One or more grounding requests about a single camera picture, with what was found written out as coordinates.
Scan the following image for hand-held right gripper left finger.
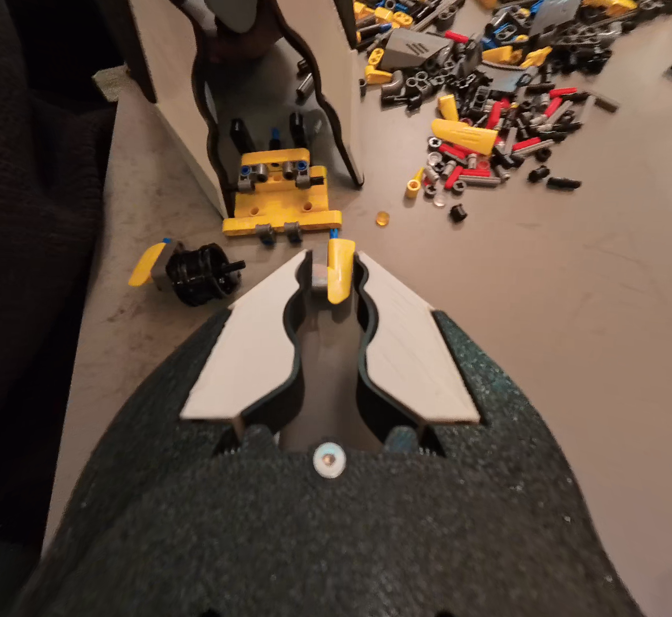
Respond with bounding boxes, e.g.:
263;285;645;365
180;250;309;440

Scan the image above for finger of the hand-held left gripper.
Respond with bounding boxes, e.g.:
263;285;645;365
274;0;365;188
126;0;235;220

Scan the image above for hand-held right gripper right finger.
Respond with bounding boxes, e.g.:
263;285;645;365
356;252;482;443

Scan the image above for black wheel assembly yellow panels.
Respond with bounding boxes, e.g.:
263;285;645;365
127;240;246;308

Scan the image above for yellow panel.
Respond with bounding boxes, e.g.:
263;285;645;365
310;238;357;306

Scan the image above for yellow toy brick frame assembly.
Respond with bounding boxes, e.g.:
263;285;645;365
222;113;343;247

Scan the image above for person's left forearm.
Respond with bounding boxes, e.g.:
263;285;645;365
0;0;117;549

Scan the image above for person's left hand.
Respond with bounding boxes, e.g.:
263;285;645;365
206;0;285;62

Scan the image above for dark grey tube brick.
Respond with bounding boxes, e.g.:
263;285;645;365
295;57;314;104

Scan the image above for pile of toy brick parts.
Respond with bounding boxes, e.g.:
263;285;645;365
349;0;672;223

